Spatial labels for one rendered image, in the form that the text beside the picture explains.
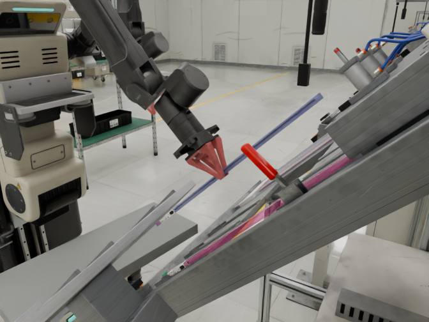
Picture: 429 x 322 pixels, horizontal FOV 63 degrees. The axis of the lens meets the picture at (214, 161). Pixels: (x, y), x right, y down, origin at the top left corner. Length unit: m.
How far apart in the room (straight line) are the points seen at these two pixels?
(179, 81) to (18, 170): 0.70
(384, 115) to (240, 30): 9.87
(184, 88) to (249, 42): 9.49
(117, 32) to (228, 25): 9.75
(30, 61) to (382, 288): 1.16
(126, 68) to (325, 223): 0.46
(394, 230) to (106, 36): 1.75
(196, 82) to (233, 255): 0.33
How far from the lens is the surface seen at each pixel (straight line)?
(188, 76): 0.67
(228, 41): 10.43
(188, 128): 0.70
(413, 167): 0.39
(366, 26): 9.28
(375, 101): 0.42
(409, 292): 1.06
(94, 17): 0.72
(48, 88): 1.20
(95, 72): 7.44
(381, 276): 1.09
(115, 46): 0.71
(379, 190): 0.40
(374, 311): 0.91
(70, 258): 1.16
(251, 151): 0.47
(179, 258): 0.87
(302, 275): 1.99
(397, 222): 2.06
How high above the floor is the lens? 1.26
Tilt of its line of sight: 22 degrees down
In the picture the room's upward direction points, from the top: straight up
